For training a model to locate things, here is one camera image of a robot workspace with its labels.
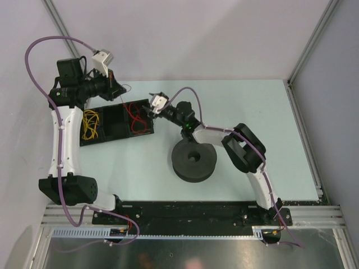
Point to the black compartment tray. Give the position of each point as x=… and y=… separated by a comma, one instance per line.
x=115, y=122

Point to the dark grey perforated spool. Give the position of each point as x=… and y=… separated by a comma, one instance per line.
x=193, y=162

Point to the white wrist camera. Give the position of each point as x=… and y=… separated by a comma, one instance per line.
x=101, y=61
x=157, y=103

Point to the grey slotted cable duct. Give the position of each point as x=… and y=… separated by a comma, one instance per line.
x=115, y=233

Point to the aluminium frame rail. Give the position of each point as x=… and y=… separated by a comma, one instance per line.
x=321, y=217

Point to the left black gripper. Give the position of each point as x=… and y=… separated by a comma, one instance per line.
x=113, y=89

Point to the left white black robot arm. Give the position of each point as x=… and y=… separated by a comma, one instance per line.
x=72, y=88

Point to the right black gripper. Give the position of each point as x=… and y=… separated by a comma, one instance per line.
x=157, y=115

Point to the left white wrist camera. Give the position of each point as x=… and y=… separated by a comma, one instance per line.
x=101, y=61

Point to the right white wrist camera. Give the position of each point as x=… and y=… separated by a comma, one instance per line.
x=157, y=103

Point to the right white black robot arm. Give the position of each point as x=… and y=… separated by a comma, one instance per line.
x=245, y=150

